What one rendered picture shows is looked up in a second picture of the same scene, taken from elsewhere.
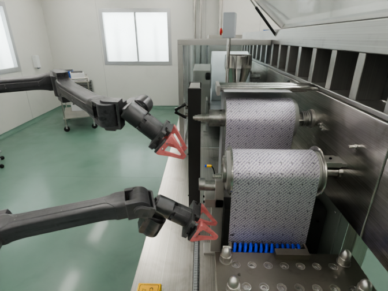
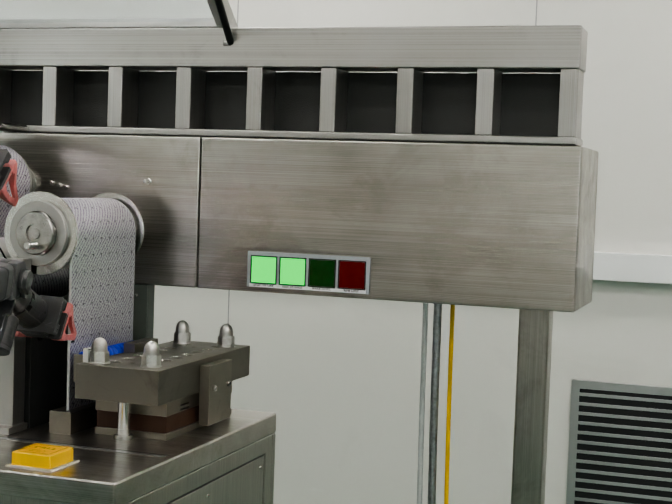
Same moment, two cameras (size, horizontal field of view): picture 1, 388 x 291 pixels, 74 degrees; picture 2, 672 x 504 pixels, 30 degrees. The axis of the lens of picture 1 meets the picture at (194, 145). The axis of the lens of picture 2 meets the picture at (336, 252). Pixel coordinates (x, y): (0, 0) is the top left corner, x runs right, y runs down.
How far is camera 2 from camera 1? 1.94 m
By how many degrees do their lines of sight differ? 73
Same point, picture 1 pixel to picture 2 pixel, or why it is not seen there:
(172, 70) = not seen: outside the picture
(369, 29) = (121, 39)
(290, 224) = (119, 308)
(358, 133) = (147, 163)
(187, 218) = (45, 304)
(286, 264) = not seen: hidden behind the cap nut
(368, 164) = (177, 192)
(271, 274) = not seen: hidden behind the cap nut
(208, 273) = (52, 437)
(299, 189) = (123, 244)
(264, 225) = (99, 315)
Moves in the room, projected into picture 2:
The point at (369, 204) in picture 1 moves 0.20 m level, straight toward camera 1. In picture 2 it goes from (194, 237) to (244, 243)
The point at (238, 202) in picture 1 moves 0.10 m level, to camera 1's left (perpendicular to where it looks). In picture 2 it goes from (78, 275) to (49, 278)
